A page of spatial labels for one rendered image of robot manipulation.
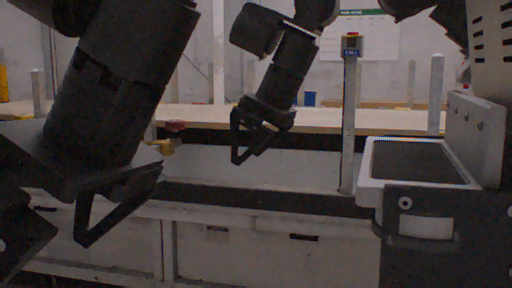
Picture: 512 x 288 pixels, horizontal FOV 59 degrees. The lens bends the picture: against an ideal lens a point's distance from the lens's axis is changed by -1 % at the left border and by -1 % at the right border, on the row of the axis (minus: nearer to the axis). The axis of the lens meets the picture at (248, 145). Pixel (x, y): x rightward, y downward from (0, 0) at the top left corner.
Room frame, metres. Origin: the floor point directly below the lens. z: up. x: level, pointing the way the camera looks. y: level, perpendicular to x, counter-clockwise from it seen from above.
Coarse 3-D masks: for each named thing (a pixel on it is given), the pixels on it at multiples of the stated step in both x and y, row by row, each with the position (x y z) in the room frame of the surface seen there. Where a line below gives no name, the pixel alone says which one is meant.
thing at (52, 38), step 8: (48, 32) 3.12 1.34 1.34; (48, 40) 3.12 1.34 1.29; (56, 40) 3.14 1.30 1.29; (48, 48) 3.12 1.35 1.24; (56, 48) 3.14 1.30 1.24; (56, 56) 3.14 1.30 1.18; (56, 64) 3.14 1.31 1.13; (56, 72) 3.13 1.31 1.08; (56, 80) 3.12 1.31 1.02; (56, 88) 3.12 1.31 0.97
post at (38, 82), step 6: (36, 72) 1.84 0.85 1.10; (42, 72) 1.86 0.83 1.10; (36, 78) 1.84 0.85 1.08; (42, 78) 1.86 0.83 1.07; (36, 84) 1.84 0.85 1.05; (42, 84) 1.85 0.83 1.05; (36, 90) 1.84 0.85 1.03; (42, 90) 1.85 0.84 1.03; (36, 96) 1.84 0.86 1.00; (42, 96) 1.85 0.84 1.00; (36, 102) 1.84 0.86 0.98; (42, 102) 1.85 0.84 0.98; (36, 108) 1.84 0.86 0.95; (42, 108) 1.84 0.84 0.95; (36, 114) 1.84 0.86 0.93; (42, 114) 1.84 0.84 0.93
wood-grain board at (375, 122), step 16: (0, 112) 2.20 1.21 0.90; (16, 112) 2.20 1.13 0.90; (32, 112) 2.20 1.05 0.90; (48, 112) 2.20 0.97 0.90; (160, 112) 2.20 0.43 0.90; (176, 112) 2.20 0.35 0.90; (192, 112) 2.20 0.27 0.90; (208, 112) 2.19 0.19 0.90; (224, 112) 2.19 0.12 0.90; (304, 112) 2.19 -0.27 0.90; (320, 112) 2.19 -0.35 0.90; (336, 112) 2.20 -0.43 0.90; (368, 112) 2.20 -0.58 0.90; (384, 112) 2.20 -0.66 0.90; (400, 112) 2.20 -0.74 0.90; (416, 112) 2.20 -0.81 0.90; (208, 128) 1.83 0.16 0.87; (224, 128) 1.81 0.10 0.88; (240, 128) 1.79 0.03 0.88; (272, 128) 1.76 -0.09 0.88; (304, 128) 1.72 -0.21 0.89; (320, 128) 1.70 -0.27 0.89; (336, 128) 1.68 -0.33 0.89; (368, 128) 1.65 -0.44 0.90; (384, 128) 1.64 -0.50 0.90; (400, 128) 1.64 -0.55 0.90; (416, 128) 1.64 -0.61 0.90
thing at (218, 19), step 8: (216, 0) 2.64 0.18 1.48; (216, 8) 2.64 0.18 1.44; (216, 16) 2.64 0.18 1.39; (216, 24) 2.64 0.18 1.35; (216, 32) 2.64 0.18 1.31; (216, 40) 2.64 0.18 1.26; (216, 48) 2.64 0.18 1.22; (216, 56) 2.64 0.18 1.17; (216, 64) 2.64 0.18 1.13; (216, 72) 2.64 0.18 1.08; (216, 80) 2.64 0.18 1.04; (216, 88) 2.64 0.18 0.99; (216, 96) 2.64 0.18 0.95; (216, 104) 2.64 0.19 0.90
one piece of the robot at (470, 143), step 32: (448, 96) 0.52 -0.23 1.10; (448, 128) 0.50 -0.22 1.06; (480, 128) 0.33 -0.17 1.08; (384, 160) 0.43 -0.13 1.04; (416, 160) 0.43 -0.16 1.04; (448, 160) 0.43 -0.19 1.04; (480, 160) 0.33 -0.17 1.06; (384, 192) 0.32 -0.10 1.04; (416, 192) 0.31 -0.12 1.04; (448, 192) 0.31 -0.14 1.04; (480, 192) 0.30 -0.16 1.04; (384, 224) 0.32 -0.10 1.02; (416, 224) 0.31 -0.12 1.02; (448, 224) 0.30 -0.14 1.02; (480, 224) 0.30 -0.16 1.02; (384, 256) 0.32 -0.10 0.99; (416, 256) 0.31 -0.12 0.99; (448, 256) 0.30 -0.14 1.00; (480, 256) 0.30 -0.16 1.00
